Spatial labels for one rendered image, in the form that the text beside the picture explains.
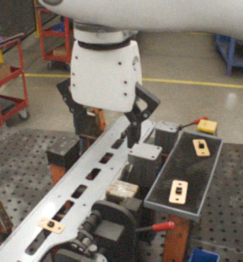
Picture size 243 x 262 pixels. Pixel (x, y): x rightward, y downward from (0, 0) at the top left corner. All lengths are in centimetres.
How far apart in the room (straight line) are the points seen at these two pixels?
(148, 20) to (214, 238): 114
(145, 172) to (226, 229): 50
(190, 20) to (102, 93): 18
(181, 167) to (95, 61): 55
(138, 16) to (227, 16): 10
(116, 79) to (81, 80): 6
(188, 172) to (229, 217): 60
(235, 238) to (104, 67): 108
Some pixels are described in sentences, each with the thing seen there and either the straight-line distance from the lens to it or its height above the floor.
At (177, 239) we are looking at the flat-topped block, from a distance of 109.
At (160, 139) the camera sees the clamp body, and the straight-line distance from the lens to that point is 133.
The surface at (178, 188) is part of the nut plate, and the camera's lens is 86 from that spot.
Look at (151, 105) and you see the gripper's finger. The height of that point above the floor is 151.
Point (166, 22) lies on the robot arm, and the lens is 35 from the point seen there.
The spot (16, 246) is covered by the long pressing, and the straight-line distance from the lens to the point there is 97.
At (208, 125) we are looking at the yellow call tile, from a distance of 116.
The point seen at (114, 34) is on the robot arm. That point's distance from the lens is 43.
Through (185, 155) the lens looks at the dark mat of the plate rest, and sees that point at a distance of 99.
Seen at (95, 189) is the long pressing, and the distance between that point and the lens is 110.
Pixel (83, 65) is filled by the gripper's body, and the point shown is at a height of 157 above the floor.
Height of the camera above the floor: 173
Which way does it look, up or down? 32 degrees down
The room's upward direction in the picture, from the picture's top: straight up
